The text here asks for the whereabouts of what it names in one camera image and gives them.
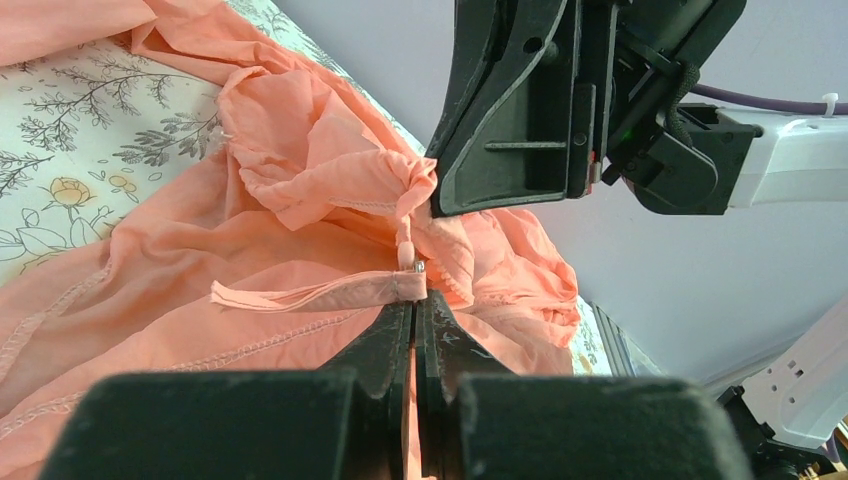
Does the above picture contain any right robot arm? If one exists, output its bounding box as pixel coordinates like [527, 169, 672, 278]
[415, 1, 847, 479]

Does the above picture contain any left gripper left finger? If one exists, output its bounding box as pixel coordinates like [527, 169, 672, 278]
[41, 302, 414, 479]

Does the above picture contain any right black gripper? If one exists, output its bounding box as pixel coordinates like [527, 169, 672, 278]
[426, 1, 746, 217]

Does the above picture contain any floral patterned mat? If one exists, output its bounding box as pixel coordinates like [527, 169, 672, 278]
[0, 0, 631, 379]

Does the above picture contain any salmon pink jacket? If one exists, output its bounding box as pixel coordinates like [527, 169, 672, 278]
[1, 1, 580, 479]

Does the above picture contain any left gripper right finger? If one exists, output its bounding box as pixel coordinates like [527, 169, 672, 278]
[414, 291, 752, 479]

